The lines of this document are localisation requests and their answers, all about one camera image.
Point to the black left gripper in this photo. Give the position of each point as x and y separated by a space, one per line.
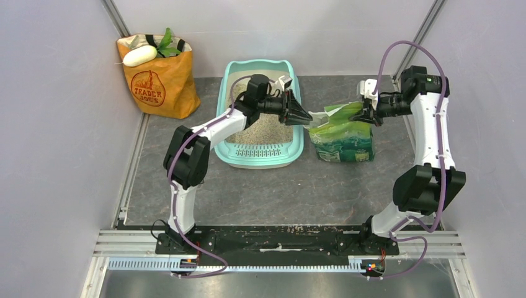
292 113

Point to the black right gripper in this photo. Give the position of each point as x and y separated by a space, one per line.
373 114

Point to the green litter bag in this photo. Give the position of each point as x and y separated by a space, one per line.
342 140

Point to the teal plastic litter box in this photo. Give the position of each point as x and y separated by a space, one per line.
257 156

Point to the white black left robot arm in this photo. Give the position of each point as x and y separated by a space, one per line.
187 157

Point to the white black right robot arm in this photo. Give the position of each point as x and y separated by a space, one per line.
433 182

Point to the beige cat litter pellets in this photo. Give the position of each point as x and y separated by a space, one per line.
266 131

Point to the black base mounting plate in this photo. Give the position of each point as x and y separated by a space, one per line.
282 245

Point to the orange Trader Joe's paper bag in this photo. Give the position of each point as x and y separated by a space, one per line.
165 85

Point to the green leafy vegetable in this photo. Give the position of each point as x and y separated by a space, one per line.
165 48

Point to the white daikon radish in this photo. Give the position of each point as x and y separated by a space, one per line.
140 56

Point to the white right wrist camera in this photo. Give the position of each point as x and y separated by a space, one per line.
365 89

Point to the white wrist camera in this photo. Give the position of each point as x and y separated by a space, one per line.
365 89
283 83

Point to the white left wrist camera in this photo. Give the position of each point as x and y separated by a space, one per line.
283 83

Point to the aluminium rail frame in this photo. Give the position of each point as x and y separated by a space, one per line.
124 264

